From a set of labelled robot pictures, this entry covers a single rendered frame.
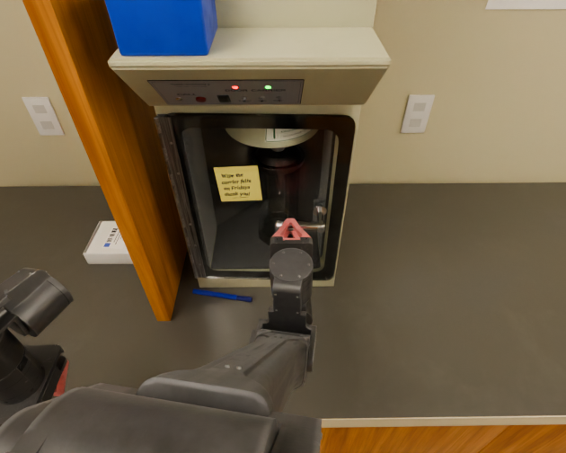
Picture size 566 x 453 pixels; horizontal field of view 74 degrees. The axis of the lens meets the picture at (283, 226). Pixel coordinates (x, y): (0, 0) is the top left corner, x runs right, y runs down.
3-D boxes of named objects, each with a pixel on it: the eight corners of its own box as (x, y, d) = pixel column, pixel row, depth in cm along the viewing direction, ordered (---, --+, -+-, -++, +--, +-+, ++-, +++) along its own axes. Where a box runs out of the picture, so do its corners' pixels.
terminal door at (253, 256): (198, 275, 86) (159, 111, 58) (332, 278, 86) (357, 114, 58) (198, 278, 86) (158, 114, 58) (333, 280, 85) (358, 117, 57)
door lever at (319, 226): (276, 214, 72) (276, 204, 70) (326, 215, 71) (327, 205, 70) (274, 235, 68) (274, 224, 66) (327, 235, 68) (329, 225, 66)
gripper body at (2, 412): (66, 350, 53) (44, 323, 48) (34, 429, 46) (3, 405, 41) (21, 351, 53) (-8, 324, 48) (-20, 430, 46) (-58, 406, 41)
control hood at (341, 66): (150, 99, 57) (132, 27, 50) (363, 97, 58) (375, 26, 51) (128, 138, 49) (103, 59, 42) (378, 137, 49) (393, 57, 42)
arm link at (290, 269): (247, 368, 51) (311, 377, 49) (237, 321, 43) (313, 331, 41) (265, 294, 59) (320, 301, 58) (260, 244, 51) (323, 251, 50)
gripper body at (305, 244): (312, 234, 59) (315, 271, 54) (309, 275, 66) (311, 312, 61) (270, 235, 59) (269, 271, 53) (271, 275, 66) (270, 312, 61)
